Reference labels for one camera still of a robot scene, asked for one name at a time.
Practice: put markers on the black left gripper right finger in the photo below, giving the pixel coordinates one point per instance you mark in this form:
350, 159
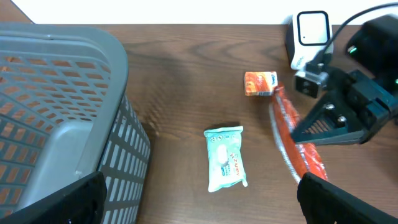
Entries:
322, 202

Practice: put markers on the white barcode scanner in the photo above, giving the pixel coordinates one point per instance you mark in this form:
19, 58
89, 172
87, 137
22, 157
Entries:
307, 34

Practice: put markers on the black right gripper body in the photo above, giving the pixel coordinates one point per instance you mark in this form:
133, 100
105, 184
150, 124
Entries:
357, 106

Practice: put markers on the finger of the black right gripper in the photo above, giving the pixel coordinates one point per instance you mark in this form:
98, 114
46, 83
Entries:
330, 122

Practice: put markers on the orange Top chocolate bar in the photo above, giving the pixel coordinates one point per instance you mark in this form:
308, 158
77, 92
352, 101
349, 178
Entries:
299, 158

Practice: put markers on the grey plastic shopping basket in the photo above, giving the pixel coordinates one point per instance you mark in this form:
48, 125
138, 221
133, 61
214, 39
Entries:
65, 115

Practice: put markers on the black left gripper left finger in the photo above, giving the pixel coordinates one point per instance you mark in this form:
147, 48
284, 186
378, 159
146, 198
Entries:
80, 202

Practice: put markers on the orange snack packet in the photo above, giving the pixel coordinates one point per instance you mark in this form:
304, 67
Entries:
260, 83

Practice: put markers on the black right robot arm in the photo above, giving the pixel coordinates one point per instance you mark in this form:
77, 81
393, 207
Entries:
374, 46

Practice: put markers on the mint green wipes pack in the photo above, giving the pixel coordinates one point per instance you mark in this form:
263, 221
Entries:
224, 156

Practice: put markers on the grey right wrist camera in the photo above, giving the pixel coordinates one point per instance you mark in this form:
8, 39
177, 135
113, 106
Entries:
311, 80

